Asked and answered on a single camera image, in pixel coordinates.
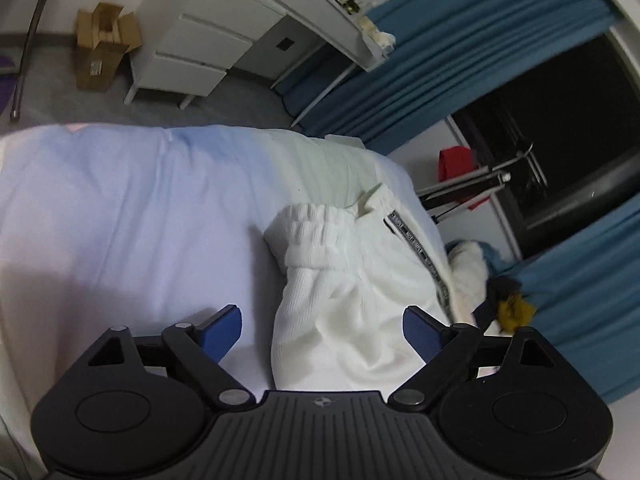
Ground pile of mixed clothes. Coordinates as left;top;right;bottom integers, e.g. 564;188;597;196
444;239;537;336

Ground dark window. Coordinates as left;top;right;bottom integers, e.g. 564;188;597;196
452;27;640;260

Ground curved metal pipe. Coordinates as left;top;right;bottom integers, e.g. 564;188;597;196
9;0;67;122

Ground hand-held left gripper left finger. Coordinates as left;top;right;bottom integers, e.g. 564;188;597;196
87;304;255;410

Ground red cloth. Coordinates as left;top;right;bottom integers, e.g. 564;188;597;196
438;146;488;209

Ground open cardboard box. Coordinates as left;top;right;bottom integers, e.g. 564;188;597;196
74;3;143;93

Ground blue curtain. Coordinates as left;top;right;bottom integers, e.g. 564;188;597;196
272;0;626;156
495;199;640;405

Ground white desk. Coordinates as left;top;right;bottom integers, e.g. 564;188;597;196
235;0;397;128

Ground white drawer cabinet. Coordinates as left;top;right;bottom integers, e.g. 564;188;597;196
123;0;289;111

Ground clothes drying rack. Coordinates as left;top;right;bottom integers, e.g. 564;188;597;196
416;144;547;224

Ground white ribbed sweatpants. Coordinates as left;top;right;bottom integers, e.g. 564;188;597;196
263;183;482;392

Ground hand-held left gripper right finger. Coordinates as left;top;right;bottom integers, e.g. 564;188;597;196
387;305;557;411

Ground bed with white sheet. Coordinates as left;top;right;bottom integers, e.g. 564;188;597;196
0;122;453;480

